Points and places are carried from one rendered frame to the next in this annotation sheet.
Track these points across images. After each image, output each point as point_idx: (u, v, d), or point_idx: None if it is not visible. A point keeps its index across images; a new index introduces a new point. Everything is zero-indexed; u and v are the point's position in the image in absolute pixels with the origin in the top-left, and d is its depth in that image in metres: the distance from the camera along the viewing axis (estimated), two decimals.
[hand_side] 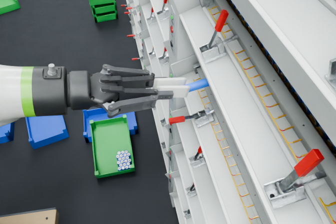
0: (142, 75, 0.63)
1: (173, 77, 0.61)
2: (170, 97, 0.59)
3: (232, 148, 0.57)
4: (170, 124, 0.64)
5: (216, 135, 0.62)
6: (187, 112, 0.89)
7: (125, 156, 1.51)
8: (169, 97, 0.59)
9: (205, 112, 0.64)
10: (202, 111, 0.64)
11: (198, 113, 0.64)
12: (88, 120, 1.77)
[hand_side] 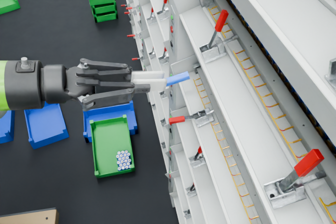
0: (120, 69, 0.63)
1: (150, 71, 0.61)
2: (147, 90, 0.59)
3: (232, 148, 0.57)
4: (170, 124, 0.64)
5: (216, 135, 0.62)
6: (187, 112, 0.89)
7: (125, 156, 1.51)
8: (146, 90, 0.59)
9: (205, 112, 0.64)
10: (202, 111, 0.64)
11: (198, 113, 0.64)
12: (88, 120, 1.77)
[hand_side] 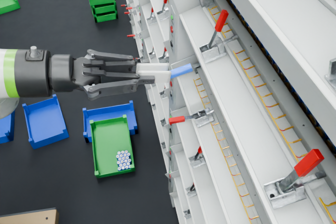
0: (126, 60, 0.64)
1: (155, 63, 0.63)
2: (152, 81, 0.61)
3: (232, 148, 0.57)
4: (170, 124, 0.64)
5: (216, 135, 0.62)
6: (187, 112, 0.89)
7: (125, 156, 1.51)
8: (150, 81, 0.61)
9: (205, 112, 0.64)
10: (202, 111, 0.64)
11: (198, 113, 0.64)
12: (88, 120, 1.77)
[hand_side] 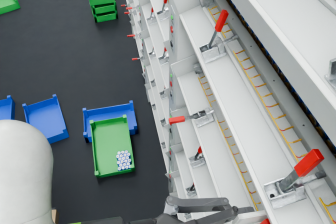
0: None
1: None
2: (247, 208, 0.46)
3: None
4: (170, 124, 0.64)
5: (223, 132, 0.62)
6: (187, 112, 0.89)
7: (125, 156, 1.51)
8: (247, 208, 0.46)
9: (205, 112, 0.64)
10: (202, 111, 0.64)
11: (198, 113, 0.64)
12: (88, 120, 1.77)
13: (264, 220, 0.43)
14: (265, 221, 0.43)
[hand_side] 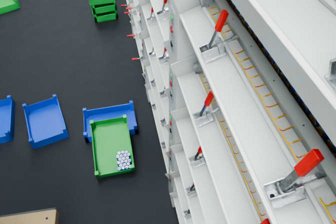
0: None
1: None
2: None
3: None
4: (211, 95, 0.60)
5: (224, 131, 0.62)
6: (187, 112, 0.89)
7: (125, 156, 1.51)
8: None
9: (213, 110, 0.64)
10: (210, 111, 0.65)
11: None
12: (88, 120, 1.77)
13: (264, 220, 0.43)
14: (265, 221, 0.43)
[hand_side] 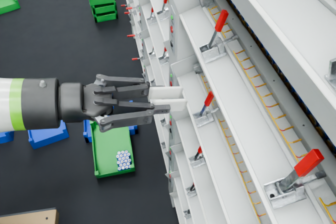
0: (145, 118, 0.54)
1: (170, 111, 0.59)
2: None
3: None
4: (211, 95, 0.60)
5: (224, 131, 0.62)
6: (187, 112, 0.89)
7: (125, 156, 1.51)
8: (160, 87, 0.60)
9: (213, 110, 0.64)
10: (210, 111, 0.65)
11: None
12: (88, 120, 1.77)
13: None
14: None
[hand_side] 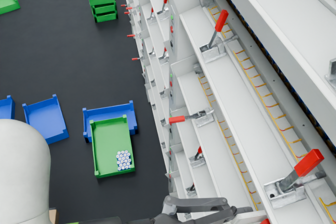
0: None
1: None
2: (246, 208, 0.46)
3: None
4: (170, 123, 0.64)
5: (223, 132, 0.62)
6: (187, 112, 0.89)
7: (125, 156, 1.51)
8: (245, 208, 0.46)
9: (205, 112, 0.64)
10: (202, 111, 0.64)
11: (198, 113, 0.64)
12: (88, 120, 1.77)
13: (264, 220, 0.43)
14: (265, 221, 0.43)
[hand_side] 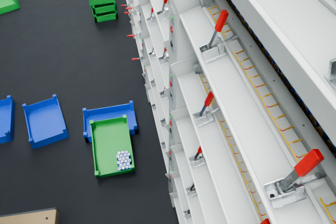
0: None
1: None
2: None
3: None
4: (211, 95, 0.60)
5: (224, 131, 0.62)
6: (187, 112, 0.89)
7: (125, 156, 1.51)
8: None
9: (213, 110, 0.64)
10: (210, 111, 0.65)
11: None
12: (88, 120, 1.77)
13: (264, 220, 0.43)
14: (265, 221, 0.43)
